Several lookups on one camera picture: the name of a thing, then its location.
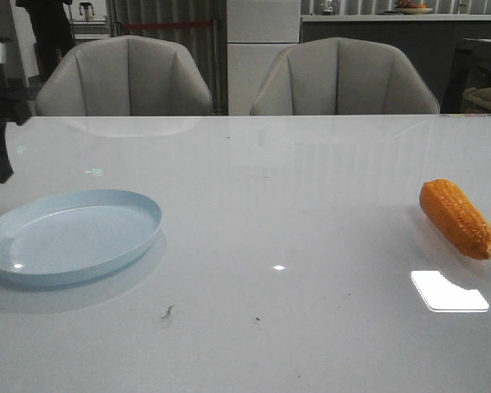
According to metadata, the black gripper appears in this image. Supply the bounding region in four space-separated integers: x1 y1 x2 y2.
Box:
0 87 38 183

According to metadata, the light blue round plate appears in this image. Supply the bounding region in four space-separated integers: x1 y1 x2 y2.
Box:
0 189 162 287

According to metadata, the orange plastic corn cob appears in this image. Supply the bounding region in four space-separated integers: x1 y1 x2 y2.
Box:
419 178 491 260

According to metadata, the person in dark clothes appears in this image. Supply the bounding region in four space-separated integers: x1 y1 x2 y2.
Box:
16 0 74 82

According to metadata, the left grey upholstered chair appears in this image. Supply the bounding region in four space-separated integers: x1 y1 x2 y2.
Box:
35 35 213 116

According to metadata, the grey upholstered chair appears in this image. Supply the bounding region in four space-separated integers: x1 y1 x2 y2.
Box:
35 35 213 116
250 38 439 116

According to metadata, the red barrier belt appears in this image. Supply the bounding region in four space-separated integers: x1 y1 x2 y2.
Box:
120 20 215 31

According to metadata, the white cabinet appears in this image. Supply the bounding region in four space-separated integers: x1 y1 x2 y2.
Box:
226 1 300 115

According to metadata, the right grey upholstered chair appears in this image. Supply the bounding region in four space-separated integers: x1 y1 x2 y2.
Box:
250 38 439 116

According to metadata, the fruit bowl on counter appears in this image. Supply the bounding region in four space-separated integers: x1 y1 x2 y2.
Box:
394 0 433 15

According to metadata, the dark grey counter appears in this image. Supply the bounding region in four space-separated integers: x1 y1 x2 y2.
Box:
300 14 491 109

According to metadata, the dark side chair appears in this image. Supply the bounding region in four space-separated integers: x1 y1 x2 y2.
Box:
441 38 491 113

